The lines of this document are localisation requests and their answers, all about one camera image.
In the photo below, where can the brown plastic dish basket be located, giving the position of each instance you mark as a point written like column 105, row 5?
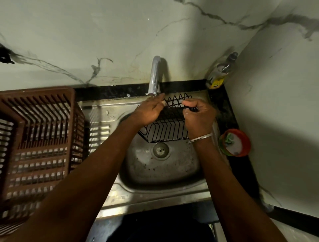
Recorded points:
column 37, row 149

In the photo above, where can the stainless steel sink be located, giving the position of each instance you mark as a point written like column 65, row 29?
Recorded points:
column 162, row 172

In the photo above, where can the chrome faucet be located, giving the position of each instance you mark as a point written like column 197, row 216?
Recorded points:
column 155, row 74

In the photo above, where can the green scrub pad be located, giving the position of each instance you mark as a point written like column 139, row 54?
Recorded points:
column 229, row 139

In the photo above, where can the person's right forearm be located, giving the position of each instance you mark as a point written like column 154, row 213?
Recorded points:
column 236, row 192

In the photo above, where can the person's right hand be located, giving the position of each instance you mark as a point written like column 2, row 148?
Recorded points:
column 199, row 117

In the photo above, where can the person's left forearm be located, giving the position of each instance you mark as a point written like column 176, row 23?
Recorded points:
column 69, row 184

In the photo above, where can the black wire rack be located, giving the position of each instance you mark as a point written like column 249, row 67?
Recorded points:
column 169, row 129

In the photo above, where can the orange round container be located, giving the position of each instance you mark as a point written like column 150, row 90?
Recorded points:
column 236, row 143

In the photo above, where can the clear dish soap bottle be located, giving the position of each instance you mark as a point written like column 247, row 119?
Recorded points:
column 221, row 72

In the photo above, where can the person's dark clothing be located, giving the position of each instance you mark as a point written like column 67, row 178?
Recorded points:
column 159, row 227

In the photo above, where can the person's left hand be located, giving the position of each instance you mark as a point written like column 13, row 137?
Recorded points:
column 149, row 112

